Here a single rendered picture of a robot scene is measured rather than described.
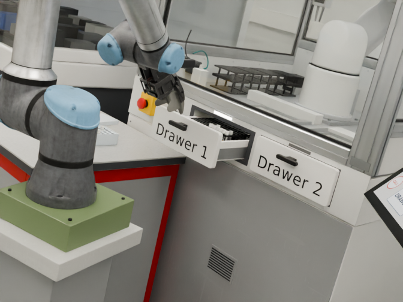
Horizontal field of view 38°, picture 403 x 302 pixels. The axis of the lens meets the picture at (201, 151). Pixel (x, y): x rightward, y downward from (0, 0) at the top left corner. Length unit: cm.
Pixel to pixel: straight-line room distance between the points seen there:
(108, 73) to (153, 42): 121
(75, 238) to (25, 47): 41
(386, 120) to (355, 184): 19
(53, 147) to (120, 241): 26
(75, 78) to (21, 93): 120
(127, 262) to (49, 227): 84
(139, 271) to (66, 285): 83
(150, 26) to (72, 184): 40
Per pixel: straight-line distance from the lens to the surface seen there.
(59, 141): 123
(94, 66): 253
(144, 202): 197
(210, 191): 196
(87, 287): 138
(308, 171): 169
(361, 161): 162
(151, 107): 209
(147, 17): 134
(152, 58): 142
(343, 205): 166
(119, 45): 149
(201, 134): 174
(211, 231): 198
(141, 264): 211
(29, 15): 129
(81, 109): 121
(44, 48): 130
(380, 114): 159
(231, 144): 178
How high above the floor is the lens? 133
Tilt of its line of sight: 16 degrees down
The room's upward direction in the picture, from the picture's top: 13 degrees clockwise
